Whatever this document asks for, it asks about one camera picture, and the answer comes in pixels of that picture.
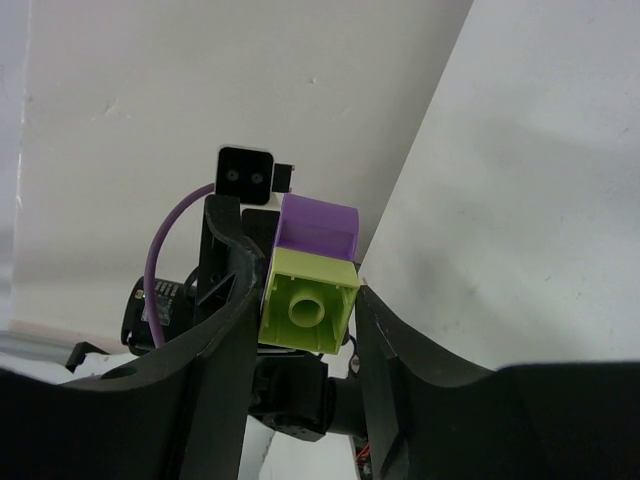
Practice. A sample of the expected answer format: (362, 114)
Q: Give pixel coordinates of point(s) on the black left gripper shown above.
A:
(291, 389)

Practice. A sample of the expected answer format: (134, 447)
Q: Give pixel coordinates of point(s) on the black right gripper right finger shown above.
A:
(431, 414)

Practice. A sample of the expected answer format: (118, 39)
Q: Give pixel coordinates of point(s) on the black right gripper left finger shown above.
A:
(178, 412)

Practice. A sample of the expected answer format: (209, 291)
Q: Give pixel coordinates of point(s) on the purple lego piece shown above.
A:
(317, 227)

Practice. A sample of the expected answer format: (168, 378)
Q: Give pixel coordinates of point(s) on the green lego brick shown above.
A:
(308, 301)

